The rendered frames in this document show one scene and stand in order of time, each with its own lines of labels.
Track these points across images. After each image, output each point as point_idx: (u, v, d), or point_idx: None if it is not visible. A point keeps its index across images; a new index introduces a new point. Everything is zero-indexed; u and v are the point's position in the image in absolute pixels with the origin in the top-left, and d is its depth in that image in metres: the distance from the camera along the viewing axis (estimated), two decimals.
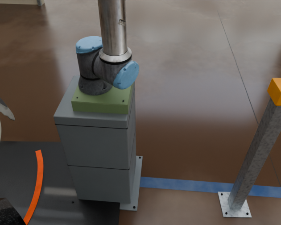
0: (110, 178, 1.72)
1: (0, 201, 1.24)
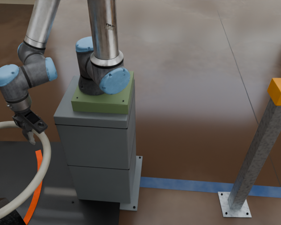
0: (110, 178, 1.72)
1: (0, 201, 1.24)
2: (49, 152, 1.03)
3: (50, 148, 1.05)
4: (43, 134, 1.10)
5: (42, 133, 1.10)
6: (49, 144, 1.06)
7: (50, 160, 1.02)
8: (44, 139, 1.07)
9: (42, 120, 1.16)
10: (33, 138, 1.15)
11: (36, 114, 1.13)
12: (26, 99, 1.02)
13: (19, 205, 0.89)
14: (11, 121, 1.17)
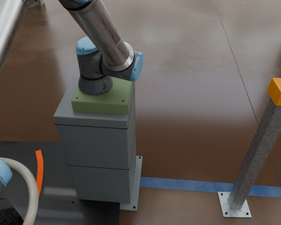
0: (110, 178, 1.72)
1: (0, 201, 1.24)
2: (34, 212, 0.81)
3: (37, 205, 0.84)
4: (33, 183, 0.89)
5: (32, 181, 0.89)
6: (36, 200, 0.84)
7: (33, 222, 0.80)
8: (32, 192, 0.86)
9: None
10: None
11: None
12: None
13: None
14: (2, 159, 0.98)
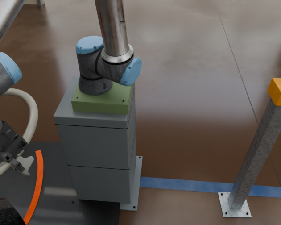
0: (110, 178, 1.72)
1: (0, 201, 1.24)
2: (36, 113, 0.95)
3: (37, 109, 0.97)
4: (29, 97, 1.01)
5: (28, 96, 1.02)
6: (35, 106, 0.98)
7: (37, 121, 0.94)
8: (30, 102, 0.99)
9: (13, 164, 0.79)
10: None
11: (6, 155, 0.78)
12: None
13: (6, 168, 0.82)
14: None
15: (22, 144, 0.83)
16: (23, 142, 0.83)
